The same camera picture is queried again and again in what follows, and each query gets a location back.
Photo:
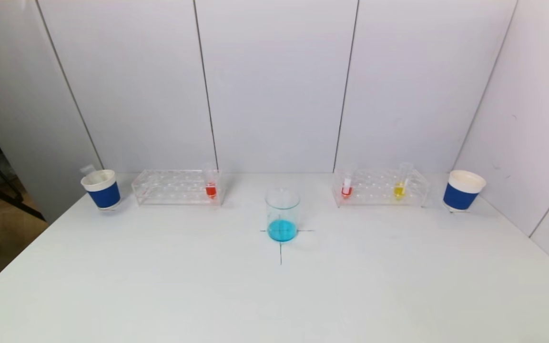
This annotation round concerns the blue and white paper cup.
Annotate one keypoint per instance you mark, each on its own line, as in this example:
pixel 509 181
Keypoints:
pixel 104 196
pixel 460 196

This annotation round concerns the test tube with blue pigment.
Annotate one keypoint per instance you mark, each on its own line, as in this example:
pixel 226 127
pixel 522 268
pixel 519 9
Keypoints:
pixel 87 169

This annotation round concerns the clear acrylic test tube rack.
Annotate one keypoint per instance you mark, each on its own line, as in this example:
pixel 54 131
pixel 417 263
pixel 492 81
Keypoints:
pixel 374 193
pixel 179 193

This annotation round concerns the clear glass beaker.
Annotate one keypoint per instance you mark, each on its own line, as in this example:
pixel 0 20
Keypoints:
pixel 282 224

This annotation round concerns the test tube with yellow pigment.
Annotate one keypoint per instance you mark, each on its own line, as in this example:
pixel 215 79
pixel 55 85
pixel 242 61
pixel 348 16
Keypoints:
pixel 399 190

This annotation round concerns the test tube with orange-red pigment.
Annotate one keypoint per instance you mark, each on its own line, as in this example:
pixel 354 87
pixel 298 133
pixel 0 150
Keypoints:
pixel 211 191

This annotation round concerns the white-labelled test tube red pigment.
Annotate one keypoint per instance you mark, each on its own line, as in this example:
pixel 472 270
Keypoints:
pixel 347 190

